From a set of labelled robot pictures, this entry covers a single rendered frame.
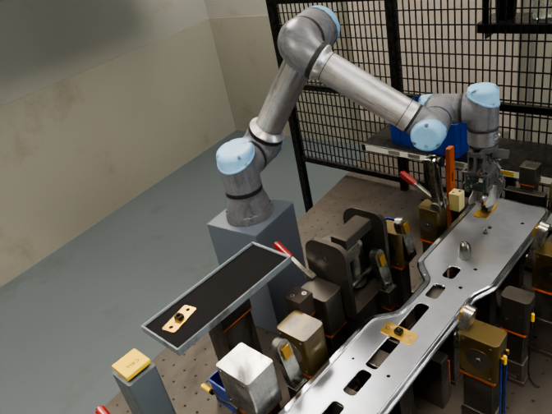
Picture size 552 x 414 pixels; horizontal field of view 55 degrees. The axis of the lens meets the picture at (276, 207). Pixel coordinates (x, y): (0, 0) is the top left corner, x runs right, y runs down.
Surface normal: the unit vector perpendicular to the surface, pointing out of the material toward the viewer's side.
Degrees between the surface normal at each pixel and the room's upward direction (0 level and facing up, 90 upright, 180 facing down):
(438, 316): 0
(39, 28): 90
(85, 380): 0
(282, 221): 90
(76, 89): 90
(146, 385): 90
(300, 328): 0
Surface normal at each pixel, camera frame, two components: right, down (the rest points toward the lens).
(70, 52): 0.80, 0.16
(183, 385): -0.18, -0.85
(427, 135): -0.43, 0.53
